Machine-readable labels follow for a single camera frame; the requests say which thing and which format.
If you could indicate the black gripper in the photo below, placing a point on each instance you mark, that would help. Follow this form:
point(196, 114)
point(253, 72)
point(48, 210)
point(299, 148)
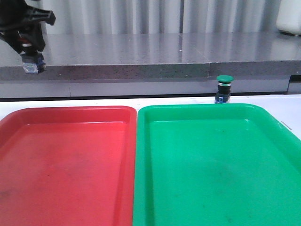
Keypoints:
point(15, 13)

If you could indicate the red mushroom push button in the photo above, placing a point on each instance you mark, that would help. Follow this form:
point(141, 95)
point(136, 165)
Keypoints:
point(32, 59)

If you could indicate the green mushroom push button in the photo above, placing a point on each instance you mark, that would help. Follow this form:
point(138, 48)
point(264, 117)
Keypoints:
point(224, 86)

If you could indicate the grey stone platform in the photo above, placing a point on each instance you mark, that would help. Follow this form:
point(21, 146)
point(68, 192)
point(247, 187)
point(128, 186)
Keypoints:
point(128, 65)

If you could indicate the red plastic tray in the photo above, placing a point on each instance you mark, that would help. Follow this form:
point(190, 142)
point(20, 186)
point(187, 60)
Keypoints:
point(68, 166)

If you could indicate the green plastic tray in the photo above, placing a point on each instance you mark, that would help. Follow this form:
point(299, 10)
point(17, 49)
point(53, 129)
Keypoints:
point(215, 165)

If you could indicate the white container in background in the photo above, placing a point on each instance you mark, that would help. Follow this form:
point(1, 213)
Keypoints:
point(289, 17)

